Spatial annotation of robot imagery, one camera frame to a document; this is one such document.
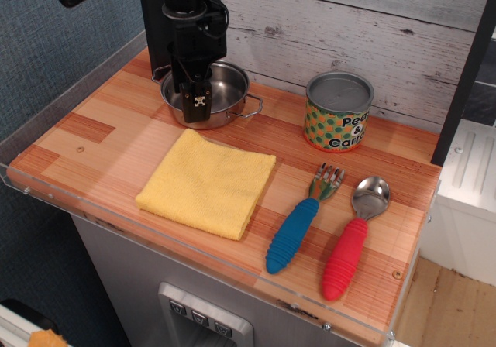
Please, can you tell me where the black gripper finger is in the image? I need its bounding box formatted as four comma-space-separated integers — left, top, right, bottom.
180, 81, 212, 123
171, 55, 186, 99

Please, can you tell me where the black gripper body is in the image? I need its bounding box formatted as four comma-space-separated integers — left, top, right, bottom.
170, 0, 229, 82

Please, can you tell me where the small stainless steel pot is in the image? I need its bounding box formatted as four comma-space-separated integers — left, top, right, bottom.
152, 60, 263, 130

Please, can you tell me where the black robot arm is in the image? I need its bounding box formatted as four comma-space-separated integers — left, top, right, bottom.
162, 0, 229, 123

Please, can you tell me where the yellow folded towel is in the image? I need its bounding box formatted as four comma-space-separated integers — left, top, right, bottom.
136, 129, 276, 241

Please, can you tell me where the peas and carrots toy can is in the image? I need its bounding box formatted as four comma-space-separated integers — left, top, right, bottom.
303, 72, 374, 153

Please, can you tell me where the clear acrylic table guard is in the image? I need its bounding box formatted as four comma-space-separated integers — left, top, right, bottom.
1, 35, 440, 346

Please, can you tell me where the grey dispenser panel with buttons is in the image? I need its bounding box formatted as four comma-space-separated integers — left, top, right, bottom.
158, 282, 254, 346

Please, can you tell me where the orange plush object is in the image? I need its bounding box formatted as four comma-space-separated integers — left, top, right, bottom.
27, 329, 68, 347

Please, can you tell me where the white cabinet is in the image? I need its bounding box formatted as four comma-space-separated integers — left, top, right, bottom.
419, 119, 496, 285

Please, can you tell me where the black vertical post left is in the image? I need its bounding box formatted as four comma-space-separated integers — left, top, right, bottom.
140, 0, 173, 80

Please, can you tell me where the black vertical post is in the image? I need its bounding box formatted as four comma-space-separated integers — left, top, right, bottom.
140, 0, 173, 80
431, 0, 495, 167

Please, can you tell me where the fork with blue handle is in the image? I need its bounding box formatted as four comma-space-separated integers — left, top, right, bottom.
265, 163, 345, 274

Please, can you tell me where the spoon with red handle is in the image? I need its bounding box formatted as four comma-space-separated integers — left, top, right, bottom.
322, 177, 390, 301

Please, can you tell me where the black vertical post right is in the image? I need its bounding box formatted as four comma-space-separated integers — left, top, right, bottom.
431, 0, 495, 167

